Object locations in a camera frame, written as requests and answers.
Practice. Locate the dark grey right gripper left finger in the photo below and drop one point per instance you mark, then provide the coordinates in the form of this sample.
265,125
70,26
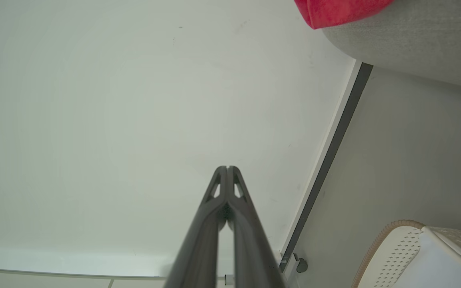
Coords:
200,244

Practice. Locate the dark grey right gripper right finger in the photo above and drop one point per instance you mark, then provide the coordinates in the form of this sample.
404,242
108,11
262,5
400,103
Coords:
250,244

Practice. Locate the red fleece garment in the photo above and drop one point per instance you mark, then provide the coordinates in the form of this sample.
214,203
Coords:
334,12

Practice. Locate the white perforated laundry basket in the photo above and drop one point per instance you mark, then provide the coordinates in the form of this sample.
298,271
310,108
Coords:
426,264

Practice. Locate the small grey door stopper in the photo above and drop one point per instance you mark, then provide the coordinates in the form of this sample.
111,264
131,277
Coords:
301,265

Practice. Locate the white and grey baseboard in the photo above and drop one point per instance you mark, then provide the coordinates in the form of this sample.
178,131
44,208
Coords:
334,148

